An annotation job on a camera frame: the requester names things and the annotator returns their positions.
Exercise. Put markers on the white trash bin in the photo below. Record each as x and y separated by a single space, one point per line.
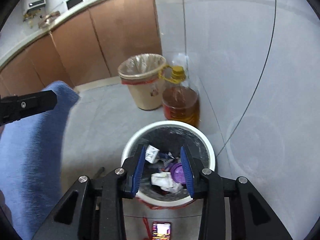
168 137

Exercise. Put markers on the white water heater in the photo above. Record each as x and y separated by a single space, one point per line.
35 5

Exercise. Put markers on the blue towel cloth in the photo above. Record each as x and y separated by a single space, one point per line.
31 163

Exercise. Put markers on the white blue milk carton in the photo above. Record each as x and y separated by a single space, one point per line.
151 154

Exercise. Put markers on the purple plastic lid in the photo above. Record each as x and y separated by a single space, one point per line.
177 173

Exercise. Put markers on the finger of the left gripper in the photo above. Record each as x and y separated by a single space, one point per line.
14 108

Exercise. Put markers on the crumpled white wrapper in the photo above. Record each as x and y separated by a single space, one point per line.
165 182

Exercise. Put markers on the smartphone on floor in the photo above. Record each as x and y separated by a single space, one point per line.
161 231

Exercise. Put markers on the cooking oil bottle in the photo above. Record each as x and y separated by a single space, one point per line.
180 100

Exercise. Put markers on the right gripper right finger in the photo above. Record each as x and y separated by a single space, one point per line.
187 165

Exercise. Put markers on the brown rice cooker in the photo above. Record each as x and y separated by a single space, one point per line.
48 19

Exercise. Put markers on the white microwave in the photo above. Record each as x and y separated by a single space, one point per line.
72 3

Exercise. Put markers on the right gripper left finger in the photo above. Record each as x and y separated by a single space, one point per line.
138 161

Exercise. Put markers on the brown kitchen cabinets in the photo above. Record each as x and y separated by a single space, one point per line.
85 47

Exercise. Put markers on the beige trash bin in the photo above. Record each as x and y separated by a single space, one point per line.
140 74

